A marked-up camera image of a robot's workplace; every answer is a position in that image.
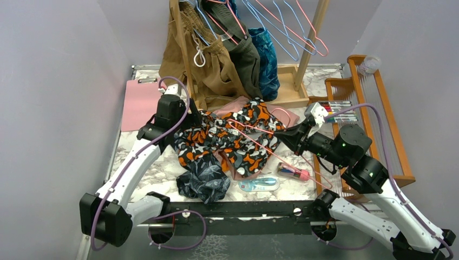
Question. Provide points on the pink clipboard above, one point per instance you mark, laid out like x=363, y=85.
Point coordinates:
x=140, y=103

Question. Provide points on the blue patterned hanging shorts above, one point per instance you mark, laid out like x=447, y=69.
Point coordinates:
x=268, y=75

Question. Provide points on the blue wire hanger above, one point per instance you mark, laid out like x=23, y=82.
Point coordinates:
x=310, y=47

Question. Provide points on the wooden clothes rack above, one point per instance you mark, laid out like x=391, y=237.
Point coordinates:
x=292, y=93

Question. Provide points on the brown hanging shorts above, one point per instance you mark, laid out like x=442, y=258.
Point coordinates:
x=197, y=58

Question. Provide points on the pink cylindrical bottle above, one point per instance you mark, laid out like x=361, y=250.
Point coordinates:
x=285, y=170

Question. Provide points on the dark leaf print shorts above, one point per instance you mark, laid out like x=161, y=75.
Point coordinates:
x=204, y=179

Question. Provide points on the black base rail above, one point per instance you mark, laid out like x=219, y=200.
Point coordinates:
x=243, y=218

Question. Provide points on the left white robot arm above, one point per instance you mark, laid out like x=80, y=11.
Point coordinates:
x=108, y=216

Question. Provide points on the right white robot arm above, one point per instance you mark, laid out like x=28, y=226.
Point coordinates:
x=404, y=231

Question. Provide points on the orange camouflage shorts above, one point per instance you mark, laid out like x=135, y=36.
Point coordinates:
x=246, y=137

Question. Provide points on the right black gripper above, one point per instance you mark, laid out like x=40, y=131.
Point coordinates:
x=296, y=137

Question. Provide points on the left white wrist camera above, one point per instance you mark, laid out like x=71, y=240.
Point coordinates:
x=174, y=89

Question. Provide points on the wooden weaving loom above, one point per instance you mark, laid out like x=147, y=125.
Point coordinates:
x=387, y=144

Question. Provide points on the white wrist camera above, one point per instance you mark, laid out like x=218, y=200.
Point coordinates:
x=318, y=112
x=174, y=89

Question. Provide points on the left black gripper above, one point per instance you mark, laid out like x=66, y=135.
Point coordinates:
x=192, y=119

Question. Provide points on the clear blue plastic package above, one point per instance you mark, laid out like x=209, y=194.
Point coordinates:
x=263, y=184

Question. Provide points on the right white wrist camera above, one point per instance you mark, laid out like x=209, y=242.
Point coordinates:
x=318, y=112

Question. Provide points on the dark green hanging shorts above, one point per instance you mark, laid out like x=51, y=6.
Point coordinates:
x=224, y=22

